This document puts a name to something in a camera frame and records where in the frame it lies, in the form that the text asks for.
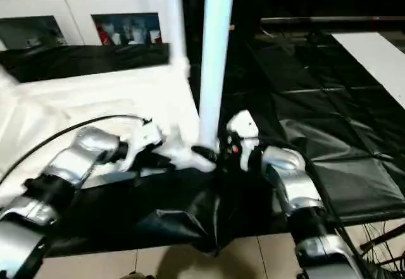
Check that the white plastic table leg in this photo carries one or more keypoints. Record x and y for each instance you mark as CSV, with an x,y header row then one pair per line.
x,y
5,76
174,19
215,51

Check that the white plastic table top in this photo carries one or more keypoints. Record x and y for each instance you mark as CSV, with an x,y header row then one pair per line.
x,y
63,108

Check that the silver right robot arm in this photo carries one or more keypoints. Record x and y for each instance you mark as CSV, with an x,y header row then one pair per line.
x,y
291,178

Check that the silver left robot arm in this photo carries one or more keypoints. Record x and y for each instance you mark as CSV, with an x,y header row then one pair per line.
x,y
82,152

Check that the black work mat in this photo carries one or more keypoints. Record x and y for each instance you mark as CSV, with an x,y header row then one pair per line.
x,y
329,133

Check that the small red bottle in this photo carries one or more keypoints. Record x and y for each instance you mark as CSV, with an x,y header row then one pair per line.
x,y
103,37

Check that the dark cabinet with yellow label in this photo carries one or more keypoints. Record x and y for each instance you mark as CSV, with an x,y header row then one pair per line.
x,y
285,0

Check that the black horizontal bar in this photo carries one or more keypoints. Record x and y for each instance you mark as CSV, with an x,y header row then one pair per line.
x,y
329,19

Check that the white flat board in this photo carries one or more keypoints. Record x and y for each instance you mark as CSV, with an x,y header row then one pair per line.
x,y
373,57

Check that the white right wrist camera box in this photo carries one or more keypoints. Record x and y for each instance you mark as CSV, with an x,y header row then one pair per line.
x,y
240,124

